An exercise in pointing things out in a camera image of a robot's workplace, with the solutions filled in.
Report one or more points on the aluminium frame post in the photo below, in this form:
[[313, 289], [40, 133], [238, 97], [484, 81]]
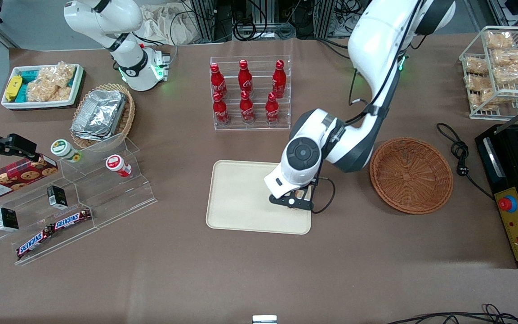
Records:
[[207, 20], [324, 18]]

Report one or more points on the red cola bottle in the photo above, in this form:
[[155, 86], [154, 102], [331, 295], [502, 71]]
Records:
[[245, 78], [272, 111], [279, 81], [247, 110], [217, 81], [221, 112]]

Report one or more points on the red lid white cup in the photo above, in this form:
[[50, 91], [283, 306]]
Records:
[[116, 164]]

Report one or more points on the clear bag of rice crackers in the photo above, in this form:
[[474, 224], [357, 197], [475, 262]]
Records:
[[50, 85]]

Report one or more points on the green lid white cup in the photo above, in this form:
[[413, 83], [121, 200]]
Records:
[[62, 149]]

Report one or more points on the teal snack pack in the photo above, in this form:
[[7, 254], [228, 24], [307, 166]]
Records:
[[27, 75]]

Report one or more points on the grey arm base connector block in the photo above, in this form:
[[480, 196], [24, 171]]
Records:
[[162, 65]]

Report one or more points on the light wicker oval basket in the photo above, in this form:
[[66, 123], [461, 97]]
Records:
[[128, 117]]

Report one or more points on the red emergency stop button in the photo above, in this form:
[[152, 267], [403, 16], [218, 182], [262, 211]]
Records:
[[507, 204]]

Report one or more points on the bagged fried snack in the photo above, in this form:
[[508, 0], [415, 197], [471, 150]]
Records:
[[508, 57], [477, 82], [475, 66], [484, 99], [499, 40], [513, 73]]

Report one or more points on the clear acrylic stepped display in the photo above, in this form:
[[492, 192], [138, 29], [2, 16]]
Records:
[[106, 198]]

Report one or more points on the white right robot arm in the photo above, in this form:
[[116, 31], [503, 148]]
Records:
[[106, 18]]

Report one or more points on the brown wicker basket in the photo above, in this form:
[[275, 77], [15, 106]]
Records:
[[412, 175]]

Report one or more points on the stacked foil containers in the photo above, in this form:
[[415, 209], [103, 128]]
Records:
[[99, 114]]

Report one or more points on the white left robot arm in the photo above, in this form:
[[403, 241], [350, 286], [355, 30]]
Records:
[[376, 36]]

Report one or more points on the clear acrylic bottle rack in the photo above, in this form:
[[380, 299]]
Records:
[[250, 128]]

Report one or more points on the red tartan cookie box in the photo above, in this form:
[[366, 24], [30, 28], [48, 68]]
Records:
[[11, 177]]

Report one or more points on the beige crumpled cloth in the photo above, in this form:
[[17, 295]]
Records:
[[169, 22]]

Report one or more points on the small white silver device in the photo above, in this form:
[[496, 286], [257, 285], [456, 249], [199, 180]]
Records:
[[264, 319]]

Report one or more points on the white rectangular snack bin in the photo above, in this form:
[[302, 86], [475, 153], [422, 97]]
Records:
[[43, 105]]

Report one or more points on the small black box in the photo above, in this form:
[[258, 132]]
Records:
[[56, 197], [7, 219]]

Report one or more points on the beige plastic tray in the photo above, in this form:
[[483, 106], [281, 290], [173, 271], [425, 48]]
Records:
[[241, 198]]

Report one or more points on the yellow snack pack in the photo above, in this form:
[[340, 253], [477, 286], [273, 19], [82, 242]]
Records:
[[13, 87]]

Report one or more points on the brown snickers bar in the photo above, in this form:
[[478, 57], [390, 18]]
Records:
[[34, 242], [72, 219]]

